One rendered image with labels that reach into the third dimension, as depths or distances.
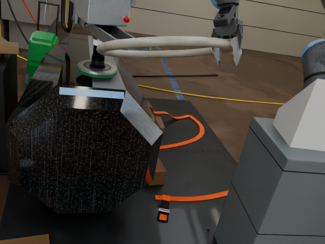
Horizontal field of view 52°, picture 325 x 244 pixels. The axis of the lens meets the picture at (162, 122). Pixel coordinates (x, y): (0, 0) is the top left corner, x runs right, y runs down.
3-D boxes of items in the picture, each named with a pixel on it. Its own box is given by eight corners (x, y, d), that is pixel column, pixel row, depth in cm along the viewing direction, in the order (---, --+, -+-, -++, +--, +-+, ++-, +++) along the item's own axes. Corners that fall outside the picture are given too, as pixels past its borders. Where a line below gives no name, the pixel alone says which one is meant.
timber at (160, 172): (164, 184, 246) (167, 171, 240) (148, 185, 241) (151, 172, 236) (152, 161, 270) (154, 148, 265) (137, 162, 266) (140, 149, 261)
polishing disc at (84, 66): (69, 68, 176) (69, 65, 176) (89, 59, 195) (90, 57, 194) (105, 78, 172) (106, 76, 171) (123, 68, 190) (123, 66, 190)
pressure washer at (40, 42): (32, 78, 384) (33, -1, 346) (63, 83, 386) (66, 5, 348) (21, 88, 352) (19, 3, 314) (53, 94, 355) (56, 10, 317)
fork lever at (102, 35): (69, 22, 187) (70, 12, 185) (102, 23, 197) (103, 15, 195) (116, 58, 135) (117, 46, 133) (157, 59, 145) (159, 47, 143)
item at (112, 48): (79, 56, 129) (78, 49, 129) (183, 58, 154) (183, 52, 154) (133, 43, 87) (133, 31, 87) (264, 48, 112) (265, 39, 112)
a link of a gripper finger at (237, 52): (248, 64, 112) (242, 37, 112) (243, 63, 107) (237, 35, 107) (239, 66, 113) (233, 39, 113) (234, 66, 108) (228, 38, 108)
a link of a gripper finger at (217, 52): (224, 67, 116) (229, 40, 114) (218, 67, 111) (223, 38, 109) (215, 65, 117) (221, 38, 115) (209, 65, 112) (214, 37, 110)
